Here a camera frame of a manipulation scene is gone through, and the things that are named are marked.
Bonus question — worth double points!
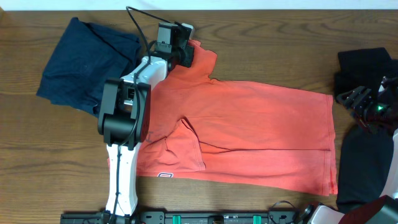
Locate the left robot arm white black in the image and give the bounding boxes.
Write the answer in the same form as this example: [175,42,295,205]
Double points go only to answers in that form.
[98,45,194,223]

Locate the folded navy blue shirt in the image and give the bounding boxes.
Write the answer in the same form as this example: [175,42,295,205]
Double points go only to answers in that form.
[36,17,141,116]

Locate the black clothes pile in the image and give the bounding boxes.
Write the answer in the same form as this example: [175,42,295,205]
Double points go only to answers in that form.
[334,47,397,213]

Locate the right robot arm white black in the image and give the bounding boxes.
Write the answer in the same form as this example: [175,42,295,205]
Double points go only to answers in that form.
[298,77,397,223]

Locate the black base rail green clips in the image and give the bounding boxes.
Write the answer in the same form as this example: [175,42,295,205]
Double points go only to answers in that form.
[60,210,298,224]

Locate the orange red t-shirt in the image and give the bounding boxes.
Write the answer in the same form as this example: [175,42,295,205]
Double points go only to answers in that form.
[137,40,338,196]

